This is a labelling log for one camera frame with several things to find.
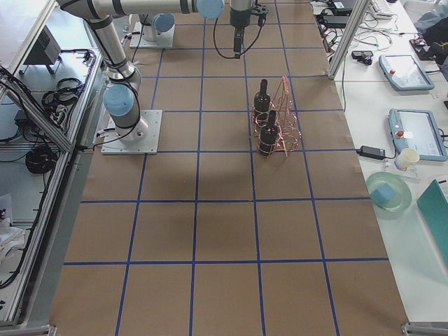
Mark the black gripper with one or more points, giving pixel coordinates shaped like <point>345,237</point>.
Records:
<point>239,18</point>

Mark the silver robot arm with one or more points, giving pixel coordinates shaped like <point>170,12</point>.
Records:
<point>98,16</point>
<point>157,29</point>

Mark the dark bottle in basket rear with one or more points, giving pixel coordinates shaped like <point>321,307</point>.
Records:
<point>261,102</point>

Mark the dark bottle in basket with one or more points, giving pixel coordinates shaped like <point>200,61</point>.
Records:
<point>261,102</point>
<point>268,134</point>

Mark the dark bottle in basket front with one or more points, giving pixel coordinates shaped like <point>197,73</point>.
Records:
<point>268,134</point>

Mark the blue teach pendant far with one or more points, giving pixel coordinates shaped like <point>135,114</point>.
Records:
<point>405,73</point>

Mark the blue teach pendant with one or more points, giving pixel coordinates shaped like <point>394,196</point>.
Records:
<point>405,73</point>
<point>417,129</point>

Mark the black power adapter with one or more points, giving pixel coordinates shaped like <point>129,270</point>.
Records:
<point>371,152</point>

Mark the grey control box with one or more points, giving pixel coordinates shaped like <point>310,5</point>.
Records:
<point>46,51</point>

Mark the blue teach pendant near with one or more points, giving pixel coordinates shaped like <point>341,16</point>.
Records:
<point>417,129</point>

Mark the cream mug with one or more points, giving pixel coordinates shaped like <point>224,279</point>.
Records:
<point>406,158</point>

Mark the blue foam cube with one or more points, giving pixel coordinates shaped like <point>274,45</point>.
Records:
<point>382,194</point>

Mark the green glass plate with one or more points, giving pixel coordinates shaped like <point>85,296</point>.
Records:
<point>401,201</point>

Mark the white crumpled cloth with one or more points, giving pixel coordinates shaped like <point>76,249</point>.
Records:
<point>12,238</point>

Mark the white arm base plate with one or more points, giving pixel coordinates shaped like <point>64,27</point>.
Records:
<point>152,39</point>
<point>143,139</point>

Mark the copper wire wine basket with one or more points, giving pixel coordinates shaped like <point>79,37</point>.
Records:
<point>289,135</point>

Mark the aluminium frame post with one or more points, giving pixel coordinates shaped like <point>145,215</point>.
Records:
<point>351,28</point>

